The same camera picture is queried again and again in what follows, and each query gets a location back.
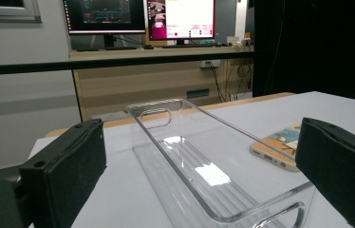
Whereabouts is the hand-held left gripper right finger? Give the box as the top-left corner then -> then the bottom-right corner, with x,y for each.
294,117 -> 355,228

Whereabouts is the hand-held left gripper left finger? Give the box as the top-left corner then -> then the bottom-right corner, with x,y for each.
18,118 -> 108,228

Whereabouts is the beige illustrated phone case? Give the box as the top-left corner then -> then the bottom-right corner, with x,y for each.
250,123 -> 303,173

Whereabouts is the clear plastic tray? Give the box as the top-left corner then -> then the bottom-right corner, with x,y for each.
125,98 -> 317,228

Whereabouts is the light wooden desk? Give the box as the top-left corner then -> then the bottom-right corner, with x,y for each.
68,45 -> 255,122

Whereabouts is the black curtain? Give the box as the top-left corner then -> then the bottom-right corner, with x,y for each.
252,0 -> 355,105

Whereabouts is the black keyboard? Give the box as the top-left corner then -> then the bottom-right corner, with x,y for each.
160,43 -> 216,49
76,47 -> 139,52

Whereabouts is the dark-screen computer monitor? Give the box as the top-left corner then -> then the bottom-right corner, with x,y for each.
62,0 -> 147,51

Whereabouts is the bright-screen computer monitor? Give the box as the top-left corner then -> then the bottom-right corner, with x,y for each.
145,0 -> 216,46

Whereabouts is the coiled black cable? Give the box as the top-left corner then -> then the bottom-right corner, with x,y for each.
236,63 -> 253,93

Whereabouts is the grey window frame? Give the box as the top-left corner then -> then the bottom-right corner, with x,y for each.
0,0 -> 43,24

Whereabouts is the white wall socket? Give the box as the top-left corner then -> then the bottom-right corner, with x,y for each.
199,59 -> 222,69

